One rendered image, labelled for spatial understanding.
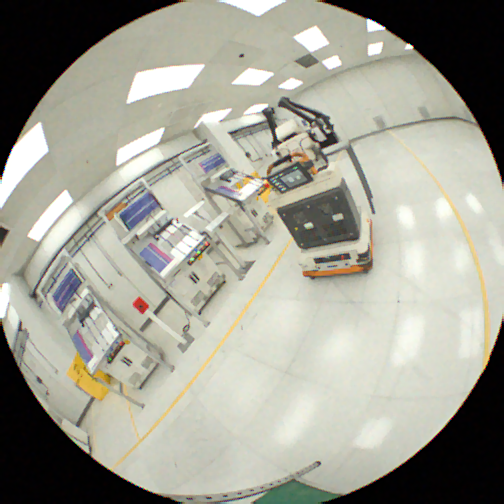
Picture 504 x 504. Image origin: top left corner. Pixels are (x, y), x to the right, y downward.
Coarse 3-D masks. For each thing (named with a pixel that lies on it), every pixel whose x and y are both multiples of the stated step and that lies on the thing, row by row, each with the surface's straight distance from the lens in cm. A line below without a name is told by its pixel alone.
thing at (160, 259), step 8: (152, 240) 226; (144, 248) 223; (152, 248) 218; (160, 248) 213; (144, 256) 216; (152, 256) 211; (160, 256) 207; (168, 256) 203; (152, 264) 205; (160, 264) 201; (168, 264) 197; (160, 272) 195; (168, 272) 192
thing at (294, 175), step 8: (288, 168) 108; (296, 168) 108; (304, 168) 110; (272, 176) 114; (280, 176) 114; (288, 176) 113; (296, 176) 112; (304, 176) 112; (272, 184) 120; (280, 184) 119; (288, 184) 118; (296, 184) 117; (304, 184) 117; (280, 192) 124
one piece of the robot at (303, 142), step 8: (296, 136) 148; (304, 136) 146; (312, 136) 151; (288, 144) 150; (296, 144) 148; (304, 144) 146; (312, 144) 149; (280, 152) 155; (288, 152) 151; (304, 152) 146; (312, 152) 157; (312, 160) 153
